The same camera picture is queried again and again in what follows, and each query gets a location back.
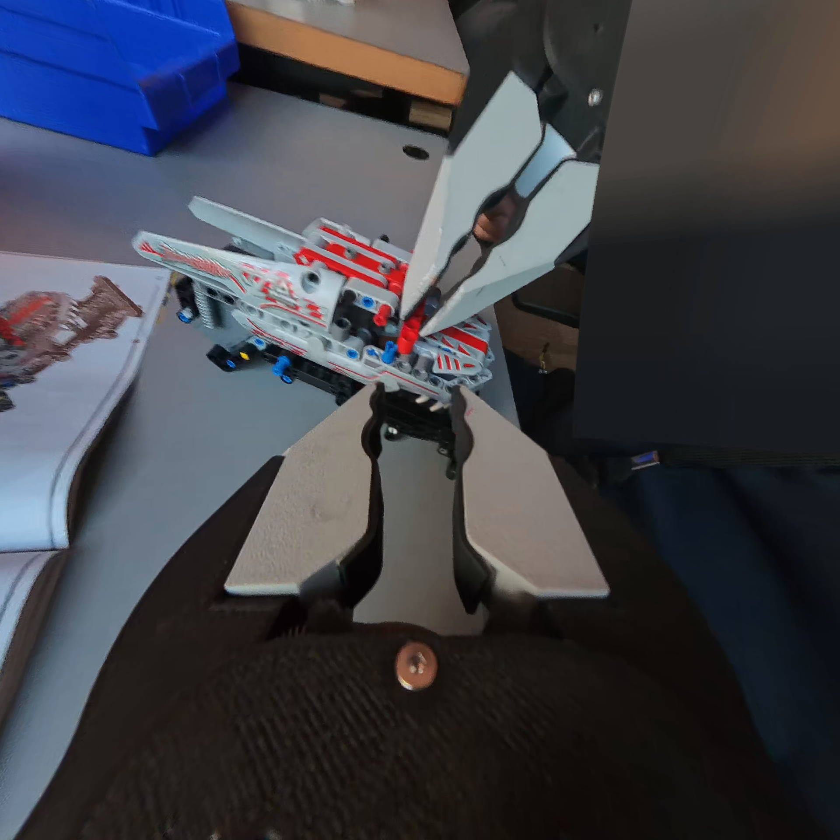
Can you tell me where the grey table with wooden edge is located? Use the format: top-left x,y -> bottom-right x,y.
226,0 -> 470,135

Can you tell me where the black chair frame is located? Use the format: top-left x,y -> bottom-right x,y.
511,289 -> 583,327

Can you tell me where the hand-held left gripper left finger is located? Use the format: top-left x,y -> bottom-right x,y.
223,384 -> 388,610

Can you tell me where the grey and red lego truck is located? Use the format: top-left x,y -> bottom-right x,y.
131,196 -> 496,480

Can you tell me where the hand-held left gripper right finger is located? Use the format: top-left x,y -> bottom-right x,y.
448,385 -> 611,616

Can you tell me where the open lego instruction booklet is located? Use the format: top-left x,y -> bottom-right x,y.
0,252 -> 173,683

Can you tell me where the black badge reel lanyard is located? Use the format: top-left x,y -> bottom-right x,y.
591,446 -> 840,487

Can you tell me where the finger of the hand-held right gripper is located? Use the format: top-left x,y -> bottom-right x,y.
419,123 -> 601,340
399,70 -> 547,321

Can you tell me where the blue plastic bin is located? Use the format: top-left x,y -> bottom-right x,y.
0,0 -> 242,157

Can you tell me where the person's right hand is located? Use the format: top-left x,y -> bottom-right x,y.
471,193 -> 522,242

